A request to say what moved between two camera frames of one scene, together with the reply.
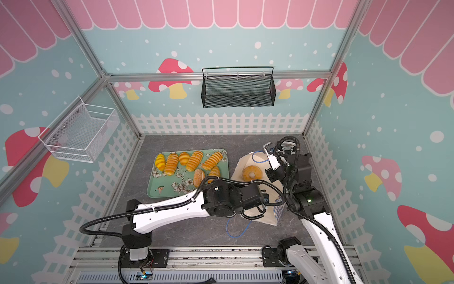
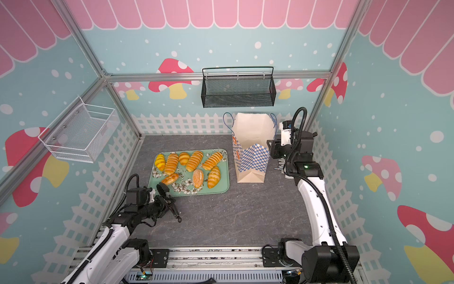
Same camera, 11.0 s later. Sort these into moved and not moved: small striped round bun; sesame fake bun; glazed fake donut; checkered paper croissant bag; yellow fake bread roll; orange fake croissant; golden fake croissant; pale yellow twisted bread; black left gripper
Moved: black left gripper; glazed fake donut; checkered paper croissant bag
Not moved: golden fake croissant; small striped round bun; pale yellow twisted bread; yellow fake bread roll; sesame fake bun; orange fake croissant
